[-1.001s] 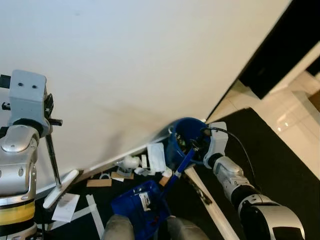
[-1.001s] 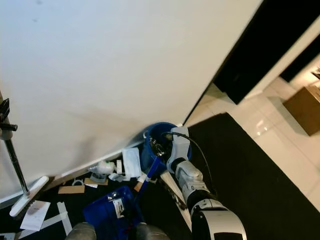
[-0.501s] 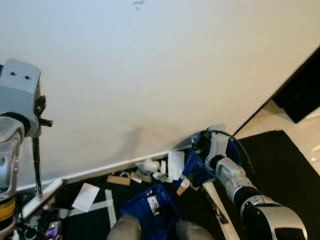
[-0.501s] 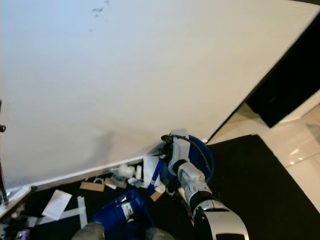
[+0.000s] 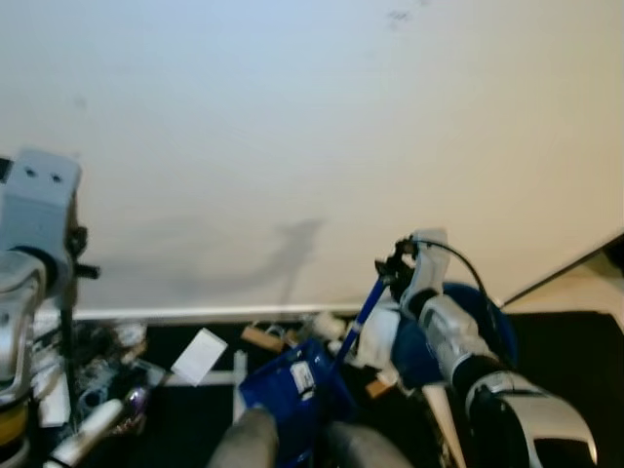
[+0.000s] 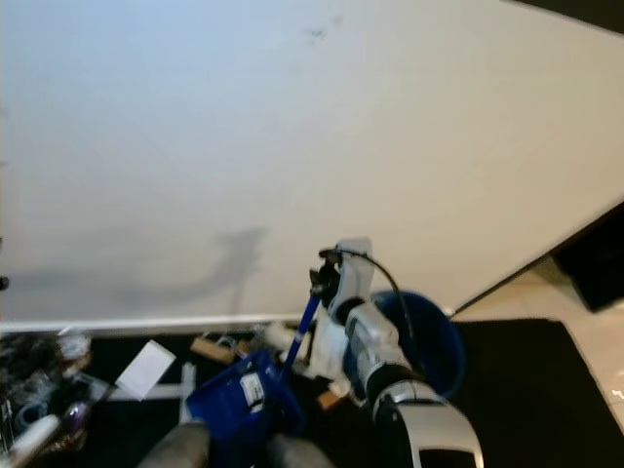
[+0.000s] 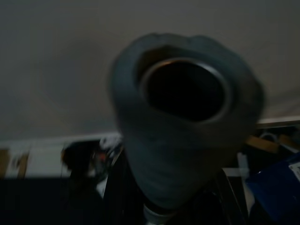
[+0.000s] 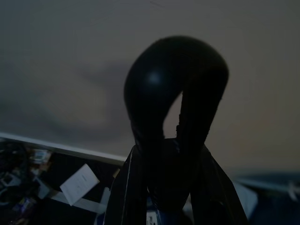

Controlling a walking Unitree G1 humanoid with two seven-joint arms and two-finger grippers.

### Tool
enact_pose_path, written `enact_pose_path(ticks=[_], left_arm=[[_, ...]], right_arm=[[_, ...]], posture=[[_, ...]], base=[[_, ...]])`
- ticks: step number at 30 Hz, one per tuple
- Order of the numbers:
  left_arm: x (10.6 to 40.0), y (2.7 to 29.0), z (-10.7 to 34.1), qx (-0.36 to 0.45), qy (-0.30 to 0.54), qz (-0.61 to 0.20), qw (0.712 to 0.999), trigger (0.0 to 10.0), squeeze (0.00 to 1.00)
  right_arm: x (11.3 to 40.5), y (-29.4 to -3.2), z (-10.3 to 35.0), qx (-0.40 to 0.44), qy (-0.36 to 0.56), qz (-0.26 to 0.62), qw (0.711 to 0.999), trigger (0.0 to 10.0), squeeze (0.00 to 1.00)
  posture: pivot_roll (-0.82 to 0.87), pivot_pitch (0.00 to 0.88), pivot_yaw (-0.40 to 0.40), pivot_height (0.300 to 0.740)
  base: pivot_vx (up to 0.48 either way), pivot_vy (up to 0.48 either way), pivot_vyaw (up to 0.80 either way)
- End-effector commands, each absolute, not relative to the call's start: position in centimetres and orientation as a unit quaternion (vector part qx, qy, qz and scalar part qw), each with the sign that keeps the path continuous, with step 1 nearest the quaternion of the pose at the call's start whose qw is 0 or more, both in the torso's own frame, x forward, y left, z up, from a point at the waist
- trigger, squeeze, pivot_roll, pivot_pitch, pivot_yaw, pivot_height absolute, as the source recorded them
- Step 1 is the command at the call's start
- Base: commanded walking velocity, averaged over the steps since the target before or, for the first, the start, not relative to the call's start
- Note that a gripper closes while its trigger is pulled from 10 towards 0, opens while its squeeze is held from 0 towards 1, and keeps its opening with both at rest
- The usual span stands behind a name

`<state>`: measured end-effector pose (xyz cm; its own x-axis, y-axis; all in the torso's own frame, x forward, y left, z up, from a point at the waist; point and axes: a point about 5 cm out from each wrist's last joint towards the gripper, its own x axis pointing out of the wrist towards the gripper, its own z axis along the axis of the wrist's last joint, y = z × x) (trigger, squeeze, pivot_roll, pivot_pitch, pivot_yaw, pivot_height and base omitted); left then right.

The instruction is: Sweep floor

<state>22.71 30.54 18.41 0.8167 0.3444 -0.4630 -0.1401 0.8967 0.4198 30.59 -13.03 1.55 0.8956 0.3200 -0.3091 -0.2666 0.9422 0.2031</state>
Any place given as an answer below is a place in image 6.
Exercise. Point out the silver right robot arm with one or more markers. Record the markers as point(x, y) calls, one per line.
point(419, 419)

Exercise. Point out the black floor mat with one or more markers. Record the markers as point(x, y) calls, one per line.
point(526, 400)

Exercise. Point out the small wooden block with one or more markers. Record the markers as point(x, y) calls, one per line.
point(212, 349)

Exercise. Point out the blue bucket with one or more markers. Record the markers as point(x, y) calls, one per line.
point(439, 341)

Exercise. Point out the grey right robot leg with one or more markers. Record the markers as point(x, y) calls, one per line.
point(297, 453)

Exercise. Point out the grey robot leg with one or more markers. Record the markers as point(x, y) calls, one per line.
point(174, 448)
point(297, 453)

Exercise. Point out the white card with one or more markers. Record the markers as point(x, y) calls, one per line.
point(145, 370)

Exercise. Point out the grey left robot leg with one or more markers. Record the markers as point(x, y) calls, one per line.
point(174, 448)

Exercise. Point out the black furniture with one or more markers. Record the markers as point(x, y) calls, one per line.
point(595, 258)

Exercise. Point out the white tube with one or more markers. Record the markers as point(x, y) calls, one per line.
point(34, 436)

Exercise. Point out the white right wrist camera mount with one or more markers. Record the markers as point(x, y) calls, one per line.
point(354, 278)

